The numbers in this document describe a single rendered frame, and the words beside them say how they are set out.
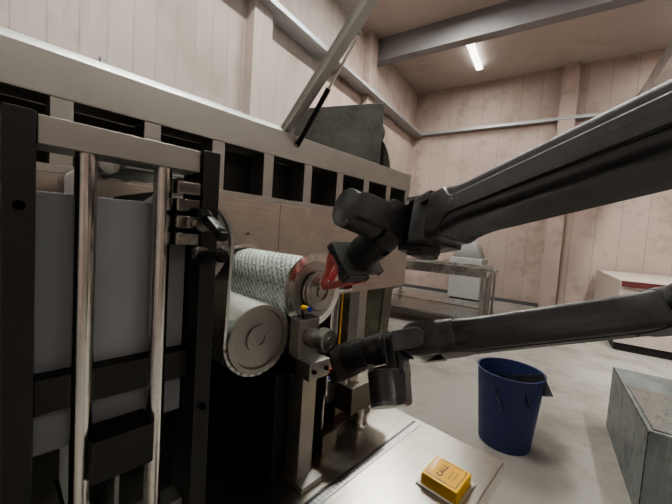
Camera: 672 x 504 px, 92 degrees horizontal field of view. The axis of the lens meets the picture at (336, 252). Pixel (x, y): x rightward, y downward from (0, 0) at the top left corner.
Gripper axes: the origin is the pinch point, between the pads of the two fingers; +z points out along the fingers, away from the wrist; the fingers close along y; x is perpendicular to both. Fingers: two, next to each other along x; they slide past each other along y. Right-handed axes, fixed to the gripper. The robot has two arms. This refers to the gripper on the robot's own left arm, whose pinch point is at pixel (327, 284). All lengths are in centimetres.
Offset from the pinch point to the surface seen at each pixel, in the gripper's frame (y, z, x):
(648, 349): 561, 23, -130
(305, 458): -2.7, 20.8, -24.9
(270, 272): -5.1, 7.8, 7.8
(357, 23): 18, -29, 56
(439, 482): 13.3, 7.5, -38.6
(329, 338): -3.1, 2.1, -9.3
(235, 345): -15.6, 9.9, -4.4
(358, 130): 186, 49, 180
